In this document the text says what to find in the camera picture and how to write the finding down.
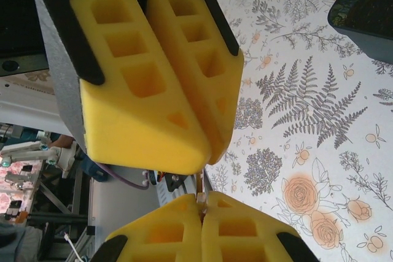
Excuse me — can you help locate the small wire connector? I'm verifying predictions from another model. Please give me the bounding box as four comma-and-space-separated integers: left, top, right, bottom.
142, 169, 168, 188

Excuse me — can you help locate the dark blue box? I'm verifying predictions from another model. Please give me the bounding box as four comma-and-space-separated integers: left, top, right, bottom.
327, 0, 393, 60

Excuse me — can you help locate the person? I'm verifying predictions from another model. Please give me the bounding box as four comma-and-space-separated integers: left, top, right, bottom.
0, 218, 47, 262

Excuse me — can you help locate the white thin cable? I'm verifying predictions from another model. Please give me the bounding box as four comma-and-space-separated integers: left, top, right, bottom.
63, 233, 90, 262

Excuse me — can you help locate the brass key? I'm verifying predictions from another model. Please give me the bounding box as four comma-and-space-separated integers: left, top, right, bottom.
196, 172, 210, 215

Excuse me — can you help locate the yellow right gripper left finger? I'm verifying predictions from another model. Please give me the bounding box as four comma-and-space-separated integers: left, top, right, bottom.
97, 193, 203, 262

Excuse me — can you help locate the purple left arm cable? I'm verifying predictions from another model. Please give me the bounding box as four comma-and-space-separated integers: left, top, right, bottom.
93, 162, 150, 189

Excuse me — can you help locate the black flat panel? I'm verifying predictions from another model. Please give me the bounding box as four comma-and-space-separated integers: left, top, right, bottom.
0, 0, 50, 76

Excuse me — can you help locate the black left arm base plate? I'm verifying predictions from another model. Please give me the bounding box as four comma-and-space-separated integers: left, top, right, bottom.
161, 173, 197, 198

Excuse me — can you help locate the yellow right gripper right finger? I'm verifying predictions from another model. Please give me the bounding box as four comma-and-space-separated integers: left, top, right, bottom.
201, 190, 319, 262

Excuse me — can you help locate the floral tablecloth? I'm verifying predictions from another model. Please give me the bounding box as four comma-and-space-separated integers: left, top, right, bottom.
196, 0, 393, 262

